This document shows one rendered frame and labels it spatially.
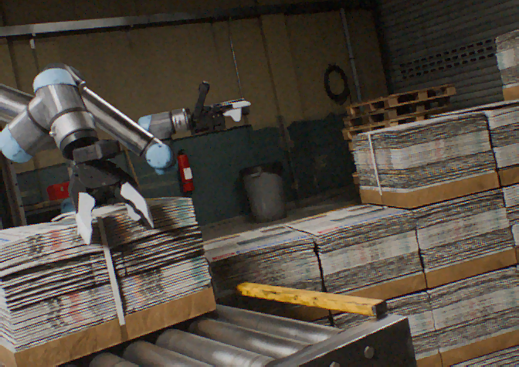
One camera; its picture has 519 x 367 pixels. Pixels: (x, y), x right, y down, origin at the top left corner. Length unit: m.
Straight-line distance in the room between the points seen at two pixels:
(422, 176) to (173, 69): 7.44
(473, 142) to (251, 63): 7.94
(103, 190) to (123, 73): 7.71
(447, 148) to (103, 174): 1.08
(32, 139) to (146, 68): 7.73
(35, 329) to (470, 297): 1.25
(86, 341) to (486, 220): 1.23
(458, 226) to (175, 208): 0.97
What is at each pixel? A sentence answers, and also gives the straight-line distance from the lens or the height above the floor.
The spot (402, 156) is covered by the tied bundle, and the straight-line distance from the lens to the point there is 1.91.
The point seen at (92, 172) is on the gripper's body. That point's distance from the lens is 1.19.
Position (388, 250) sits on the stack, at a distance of 1.90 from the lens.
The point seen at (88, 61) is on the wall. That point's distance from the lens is 8.76.
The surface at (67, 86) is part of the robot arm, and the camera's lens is 1.29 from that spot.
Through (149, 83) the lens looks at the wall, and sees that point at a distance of 9.00.
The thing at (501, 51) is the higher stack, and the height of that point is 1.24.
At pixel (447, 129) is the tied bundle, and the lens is 1.96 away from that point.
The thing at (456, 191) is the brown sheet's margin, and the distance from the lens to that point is 1.97.
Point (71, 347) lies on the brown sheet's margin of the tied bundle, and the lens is 1.22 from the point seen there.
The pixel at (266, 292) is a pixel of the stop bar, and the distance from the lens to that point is 1.32.
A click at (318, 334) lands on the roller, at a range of 1.08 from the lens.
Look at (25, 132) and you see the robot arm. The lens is 1.32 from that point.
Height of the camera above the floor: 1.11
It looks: 3 degrees down
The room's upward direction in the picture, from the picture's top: 12 degrees counter-clockwise
